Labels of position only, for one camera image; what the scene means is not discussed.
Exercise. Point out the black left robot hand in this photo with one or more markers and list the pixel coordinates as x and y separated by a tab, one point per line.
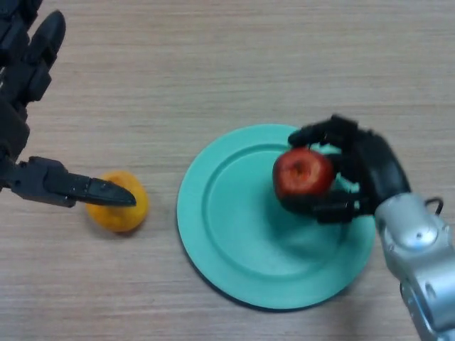
17	81

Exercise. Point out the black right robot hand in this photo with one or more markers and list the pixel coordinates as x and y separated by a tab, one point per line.
377	167

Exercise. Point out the green round plate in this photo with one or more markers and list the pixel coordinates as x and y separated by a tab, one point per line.
234	220

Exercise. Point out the red apple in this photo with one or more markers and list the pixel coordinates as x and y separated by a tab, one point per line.
302	174

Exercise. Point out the yellow orange pear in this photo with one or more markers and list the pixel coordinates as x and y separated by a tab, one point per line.
117	220

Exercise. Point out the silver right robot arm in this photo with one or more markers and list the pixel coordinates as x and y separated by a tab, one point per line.
419	255

